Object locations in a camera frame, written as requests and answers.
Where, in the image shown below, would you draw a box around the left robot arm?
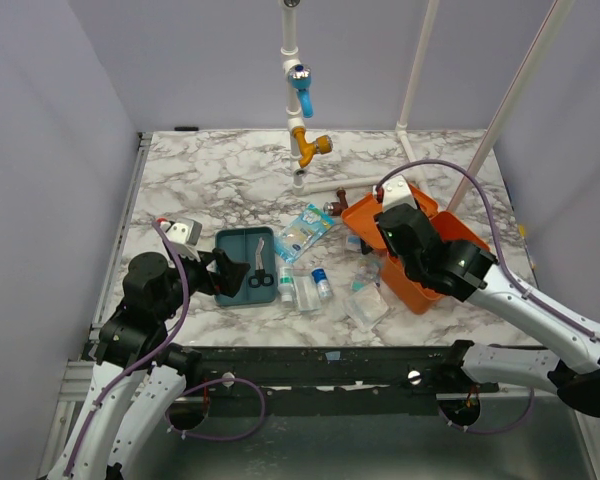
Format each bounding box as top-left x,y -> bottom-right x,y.
47,248 -> 250,479

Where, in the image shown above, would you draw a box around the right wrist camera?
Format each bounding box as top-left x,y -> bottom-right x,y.
374,177 -> 419,212

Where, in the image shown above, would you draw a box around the white gauze pad packet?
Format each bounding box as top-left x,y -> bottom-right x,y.
343,284 -> 391,332

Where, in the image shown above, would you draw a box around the blue cotton swab bag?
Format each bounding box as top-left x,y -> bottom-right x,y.
274,204 -> 335,264

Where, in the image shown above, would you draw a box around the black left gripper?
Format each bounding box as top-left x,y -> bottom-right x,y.
157,244 -> 251,321

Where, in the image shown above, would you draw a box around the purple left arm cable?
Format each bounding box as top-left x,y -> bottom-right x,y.
62,219 -> 266,476

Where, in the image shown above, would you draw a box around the clear gauze strip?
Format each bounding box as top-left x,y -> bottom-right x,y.
293,275 -> 321,312

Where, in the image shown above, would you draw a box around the blue white wipe packet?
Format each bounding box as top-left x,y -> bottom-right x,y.
344,234 -> 362,252

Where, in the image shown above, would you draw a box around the small band-aid packet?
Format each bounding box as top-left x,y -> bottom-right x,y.
351,256 -> 382,292

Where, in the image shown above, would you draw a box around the black-handled bandage scissors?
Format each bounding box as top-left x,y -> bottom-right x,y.
248,237 -> 274,288

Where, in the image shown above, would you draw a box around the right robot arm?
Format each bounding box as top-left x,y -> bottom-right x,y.
202,204 -> 600,418

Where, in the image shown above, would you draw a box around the yellow faucet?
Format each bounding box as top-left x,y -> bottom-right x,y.
291,127 -> 333,169

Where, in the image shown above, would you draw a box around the blue-labelled bandage roll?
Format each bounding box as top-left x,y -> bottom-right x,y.
311,268 -> 333,300

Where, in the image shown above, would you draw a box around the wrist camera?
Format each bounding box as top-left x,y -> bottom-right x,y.
374,177 -> 419,212
157,217 -> 202,261

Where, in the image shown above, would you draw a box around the orange medicine kit box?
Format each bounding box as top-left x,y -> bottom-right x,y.
341,185 -> 497,315

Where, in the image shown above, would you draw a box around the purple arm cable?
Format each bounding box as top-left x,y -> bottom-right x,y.
62,219 -> 266,476
374,159 -> 600,434

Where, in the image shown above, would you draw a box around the teal divided tray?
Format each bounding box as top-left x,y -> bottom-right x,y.
213,226 -> 278,308

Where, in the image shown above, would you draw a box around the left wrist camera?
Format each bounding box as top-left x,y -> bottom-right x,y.
157,217 -> 202,261

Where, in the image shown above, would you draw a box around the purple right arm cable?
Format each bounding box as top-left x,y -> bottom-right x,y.
374,159 -> 600,434

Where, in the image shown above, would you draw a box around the white PVC pipe frame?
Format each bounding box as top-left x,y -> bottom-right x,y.
278,0 -> 576,211

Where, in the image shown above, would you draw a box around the white bottle green label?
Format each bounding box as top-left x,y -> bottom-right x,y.
278,265 -> 295,305

